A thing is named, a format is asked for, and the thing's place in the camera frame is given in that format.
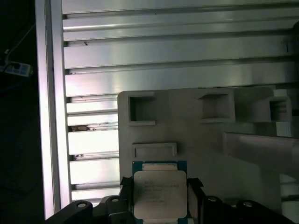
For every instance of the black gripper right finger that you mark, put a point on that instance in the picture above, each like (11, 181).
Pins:
(201, 210)

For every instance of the black open PC case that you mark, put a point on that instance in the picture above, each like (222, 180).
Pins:
(294, 58)

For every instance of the grey plastic parts rack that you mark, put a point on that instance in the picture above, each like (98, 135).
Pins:
(187, 140)

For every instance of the white power strip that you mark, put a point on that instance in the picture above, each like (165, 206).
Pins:
(18, 68)

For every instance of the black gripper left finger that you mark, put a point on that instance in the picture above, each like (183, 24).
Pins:
(127, 205)

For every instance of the silver CPU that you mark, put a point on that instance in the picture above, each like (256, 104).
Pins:
(160, 193)

